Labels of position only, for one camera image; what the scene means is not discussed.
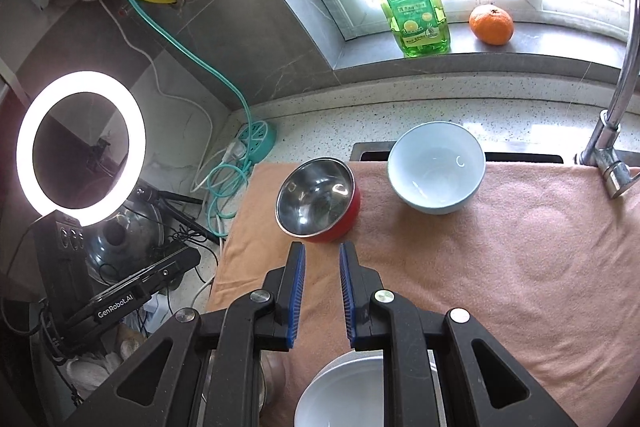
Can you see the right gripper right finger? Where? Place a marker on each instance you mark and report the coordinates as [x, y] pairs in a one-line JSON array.
[[438, 369]]

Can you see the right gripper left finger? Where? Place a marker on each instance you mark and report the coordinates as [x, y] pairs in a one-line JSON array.
[[204, 369]]

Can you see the large stainless steel bowl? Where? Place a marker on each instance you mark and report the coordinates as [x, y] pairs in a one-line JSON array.
[[271, 383]]

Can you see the plain white plate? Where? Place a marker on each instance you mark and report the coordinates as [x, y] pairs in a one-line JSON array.
[[349, 391]]

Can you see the light blue ceramic bowl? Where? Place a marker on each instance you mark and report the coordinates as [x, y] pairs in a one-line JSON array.
[[436, 167]]

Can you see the red steel bowl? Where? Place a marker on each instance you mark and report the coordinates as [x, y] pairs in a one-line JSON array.
[[319, 201]]

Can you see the chrome kitchen faucet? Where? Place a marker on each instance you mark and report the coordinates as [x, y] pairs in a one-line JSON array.
[[600, 150]]

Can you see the peach towel mat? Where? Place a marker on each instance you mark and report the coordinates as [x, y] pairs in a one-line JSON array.
[[540, 256]]

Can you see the black tripod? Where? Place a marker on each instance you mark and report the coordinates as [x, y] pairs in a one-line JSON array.
[[165, 202]]

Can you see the teal power strip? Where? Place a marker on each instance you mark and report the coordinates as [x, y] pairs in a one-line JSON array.
[[258, 140]]

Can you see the orange tangerine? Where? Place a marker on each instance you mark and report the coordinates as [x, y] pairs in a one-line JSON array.
[[491, 25]]

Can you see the ring light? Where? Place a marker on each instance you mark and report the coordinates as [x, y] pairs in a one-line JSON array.
[[63, 87]]

